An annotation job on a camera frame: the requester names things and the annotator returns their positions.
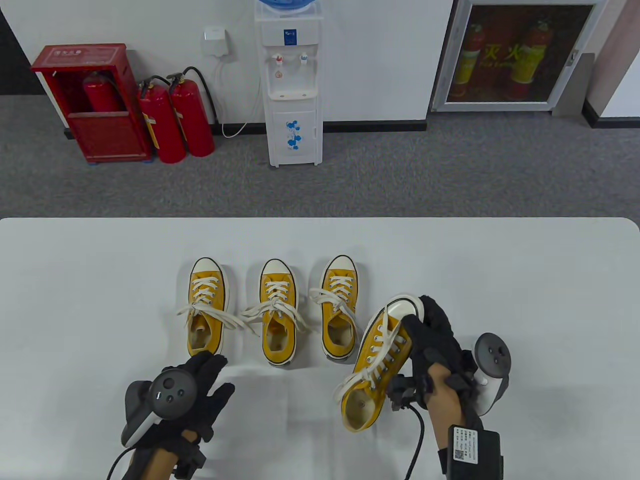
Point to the red fire extinguisher cabinet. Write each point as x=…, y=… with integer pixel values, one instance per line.
x=110, y=135

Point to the white water dispenser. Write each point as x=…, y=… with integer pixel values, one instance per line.
x=292, y=125

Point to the white wall box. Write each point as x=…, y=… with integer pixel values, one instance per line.
x=217, y=42

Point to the person's left hand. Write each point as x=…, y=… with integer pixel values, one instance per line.
x=207, y=380

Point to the red fire extinguisher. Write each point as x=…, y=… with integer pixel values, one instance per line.
x=192, y=120
x=100, y=97
x=162, y=125

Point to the glass door fire cabinet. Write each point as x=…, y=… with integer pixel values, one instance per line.
x=525, y=60

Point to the yellow canvas shoe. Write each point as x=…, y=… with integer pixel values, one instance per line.
x=380, y=350
x=340, y=265
x=276, y=267
x=207, y=267

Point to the person's left forearm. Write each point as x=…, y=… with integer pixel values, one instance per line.
x=155, y=462

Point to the grey tracking controller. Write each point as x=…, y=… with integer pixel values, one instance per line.
x=172, y=390
x=492, y=352

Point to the person's right hand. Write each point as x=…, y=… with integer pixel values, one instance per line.
x=435, y=330

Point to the person's right forearm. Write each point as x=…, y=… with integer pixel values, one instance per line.
x=447, y=400

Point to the black labelled box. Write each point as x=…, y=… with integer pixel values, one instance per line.
x=472, y=450

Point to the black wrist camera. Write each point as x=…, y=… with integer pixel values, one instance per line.
x=192, y=460
x=402, y=392

